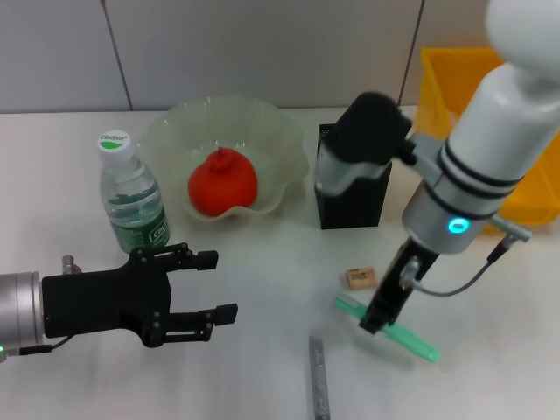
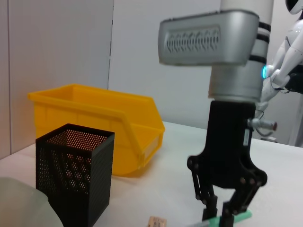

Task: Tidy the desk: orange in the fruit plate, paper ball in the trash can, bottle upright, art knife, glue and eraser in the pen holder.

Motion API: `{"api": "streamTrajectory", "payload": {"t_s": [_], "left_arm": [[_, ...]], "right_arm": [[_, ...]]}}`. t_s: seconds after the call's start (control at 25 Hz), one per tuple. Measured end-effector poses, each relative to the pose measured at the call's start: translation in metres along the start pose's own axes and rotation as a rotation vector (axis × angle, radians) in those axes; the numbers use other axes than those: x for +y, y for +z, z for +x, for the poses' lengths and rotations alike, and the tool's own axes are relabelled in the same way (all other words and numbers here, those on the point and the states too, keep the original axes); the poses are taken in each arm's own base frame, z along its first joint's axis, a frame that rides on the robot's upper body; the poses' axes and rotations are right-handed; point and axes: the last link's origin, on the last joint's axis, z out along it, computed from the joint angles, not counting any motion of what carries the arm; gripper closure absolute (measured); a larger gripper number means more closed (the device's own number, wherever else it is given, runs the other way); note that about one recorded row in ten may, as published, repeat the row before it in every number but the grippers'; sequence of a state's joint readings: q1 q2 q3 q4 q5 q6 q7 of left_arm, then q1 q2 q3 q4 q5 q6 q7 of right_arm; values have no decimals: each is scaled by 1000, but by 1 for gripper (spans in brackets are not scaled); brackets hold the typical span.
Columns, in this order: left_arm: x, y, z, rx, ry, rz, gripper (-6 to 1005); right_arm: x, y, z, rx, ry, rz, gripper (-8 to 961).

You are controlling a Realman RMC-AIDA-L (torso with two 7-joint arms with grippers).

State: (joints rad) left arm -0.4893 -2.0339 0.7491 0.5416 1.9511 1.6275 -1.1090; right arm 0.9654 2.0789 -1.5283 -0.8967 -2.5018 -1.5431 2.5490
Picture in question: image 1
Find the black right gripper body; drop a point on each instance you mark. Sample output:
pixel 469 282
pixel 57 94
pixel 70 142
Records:
pixel 402 280

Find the green glass fruit bowl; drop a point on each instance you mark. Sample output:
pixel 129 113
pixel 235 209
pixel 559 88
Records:
pixel 271 144

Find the clear green-label water bottle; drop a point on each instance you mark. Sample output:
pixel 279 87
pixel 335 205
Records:
pixel 131 210

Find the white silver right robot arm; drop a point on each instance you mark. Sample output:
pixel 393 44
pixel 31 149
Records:
pixel 490 144

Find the right wrist camera housing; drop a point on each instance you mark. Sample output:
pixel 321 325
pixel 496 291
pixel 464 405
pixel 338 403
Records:
pixel 363 131

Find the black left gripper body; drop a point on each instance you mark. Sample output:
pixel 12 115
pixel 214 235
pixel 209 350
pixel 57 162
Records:
pixel 100 302

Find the red-orange fruit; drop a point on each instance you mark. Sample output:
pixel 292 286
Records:
pixel 221 188

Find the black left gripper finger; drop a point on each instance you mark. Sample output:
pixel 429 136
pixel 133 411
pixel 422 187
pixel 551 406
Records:
pixel 207 260
pixel 226 313

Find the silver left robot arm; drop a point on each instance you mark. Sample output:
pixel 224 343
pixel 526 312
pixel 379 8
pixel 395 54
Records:
pixel 19 310

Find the green pen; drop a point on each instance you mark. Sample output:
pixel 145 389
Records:
pixel 411 341

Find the left wrist silver connector plug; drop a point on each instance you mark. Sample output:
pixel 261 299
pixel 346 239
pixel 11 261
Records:
pixel 70 264

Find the wrist silver connector plug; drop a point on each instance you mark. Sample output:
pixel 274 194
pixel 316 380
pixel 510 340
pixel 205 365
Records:
pixel 410 271
pixel 70 264

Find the grey glitter pen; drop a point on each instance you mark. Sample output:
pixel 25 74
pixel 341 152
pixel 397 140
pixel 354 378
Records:
pixel 319 376

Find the right wrist silver connector plug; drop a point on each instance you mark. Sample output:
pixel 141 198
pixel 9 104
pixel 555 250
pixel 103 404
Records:
pixel 410 271

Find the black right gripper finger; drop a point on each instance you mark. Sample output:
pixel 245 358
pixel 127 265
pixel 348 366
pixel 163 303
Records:
pixel 376 319
pixel 398 310

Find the yellow plastic bin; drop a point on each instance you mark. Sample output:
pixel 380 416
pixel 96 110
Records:
pixel 437 79

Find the black mesh pen holder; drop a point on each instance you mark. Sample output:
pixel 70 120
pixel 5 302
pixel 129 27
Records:
pixel 350 210

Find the tan eraser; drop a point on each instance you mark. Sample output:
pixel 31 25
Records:
pixel 361 277

